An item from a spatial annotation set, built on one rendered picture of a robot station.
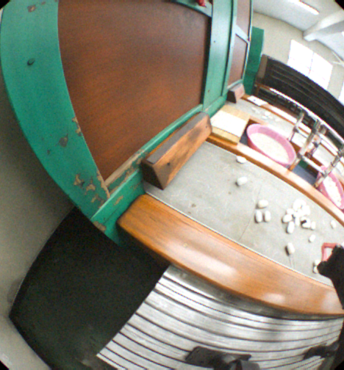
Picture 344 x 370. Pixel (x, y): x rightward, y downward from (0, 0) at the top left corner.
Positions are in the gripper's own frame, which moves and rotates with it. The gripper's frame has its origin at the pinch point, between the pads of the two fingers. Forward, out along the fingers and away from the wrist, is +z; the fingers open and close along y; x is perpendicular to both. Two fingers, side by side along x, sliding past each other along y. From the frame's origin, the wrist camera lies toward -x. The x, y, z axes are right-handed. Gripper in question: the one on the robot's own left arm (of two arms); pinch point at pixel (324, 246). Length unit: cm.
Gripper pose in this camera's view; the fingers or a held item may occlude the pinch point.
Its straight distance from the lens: 43.3
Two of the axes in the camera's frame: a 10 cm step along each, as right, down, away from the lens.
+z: 4.1, -1.4, 9.0
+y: -8.4, -4.5, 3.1
